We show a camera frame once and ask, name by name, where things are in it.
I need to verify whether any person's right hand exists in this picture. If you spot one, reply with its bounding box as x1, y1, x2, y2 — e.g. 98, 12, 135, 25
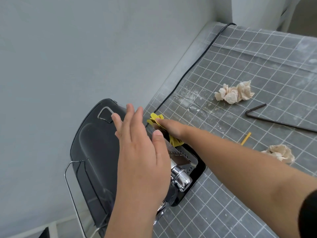
155, 118, 192, 142

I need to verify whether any person's left hand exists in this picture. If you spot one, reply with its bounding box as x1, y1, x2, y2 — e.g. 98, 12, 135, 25
111, 104, 171, 205

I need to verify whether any yellow cleaning cloth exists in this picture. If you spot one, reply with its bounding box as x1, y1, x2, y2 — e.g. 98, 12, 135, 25
147, 113, 184, 147

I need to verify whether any person's left forearm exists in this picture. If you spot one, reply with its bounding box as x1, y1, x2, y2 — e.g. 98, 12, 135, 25
104, 199, 164, 238

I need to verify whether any person's right forearm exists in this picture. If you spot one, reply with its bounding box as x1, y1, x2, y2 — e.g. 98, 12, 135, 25
183, 126, 317, 238

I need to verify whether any perforated metal drip tray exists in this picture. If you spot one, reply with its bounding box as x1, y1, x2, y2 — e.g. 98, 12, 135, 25
146, 125, 199, 169

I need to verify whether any crumpled white tissue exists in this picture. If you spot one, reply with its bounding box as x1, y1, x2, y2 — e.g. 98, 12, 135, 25
261, 144, 295, 163
214, 80, 255, 104

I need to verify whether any small yellow stick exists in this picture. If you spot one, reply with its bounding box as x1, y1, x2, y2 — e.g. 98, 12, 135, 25
240, 132, 252, 146

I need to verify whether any grey gridded table mat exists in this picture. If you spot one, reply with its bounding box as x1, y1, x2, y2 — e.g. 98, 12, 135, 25
143, 22, 317, 238

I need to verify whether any bent black metal rod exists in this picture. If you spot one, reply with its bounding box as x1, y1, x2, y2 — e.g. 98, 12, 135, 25
245, 103, 317, 133

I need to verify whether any black sleeve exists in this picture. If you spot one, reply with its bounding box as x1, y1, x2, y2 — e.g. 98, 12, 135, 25
298, 189, 317, 238

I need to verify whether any black power cable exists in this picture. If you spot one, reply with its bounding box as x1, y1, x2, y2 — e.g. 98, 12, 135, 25
146, 23, 237, 127

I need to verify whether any chrome wire rail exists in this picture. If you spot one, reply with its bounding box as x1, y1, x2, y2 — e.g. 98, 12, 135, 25
64, 157, 101, 238

